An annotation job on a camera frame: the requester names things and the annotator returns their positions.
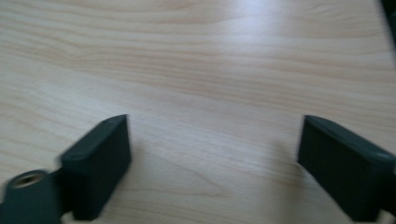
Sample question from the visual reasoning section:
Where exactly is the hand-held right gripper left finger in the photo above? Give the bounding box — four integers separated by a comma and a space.
59, 114, 133, 221

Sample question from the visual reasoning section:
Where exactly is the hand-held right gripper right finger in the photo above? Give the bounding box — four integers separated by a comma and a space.
297, 115, 396, 222

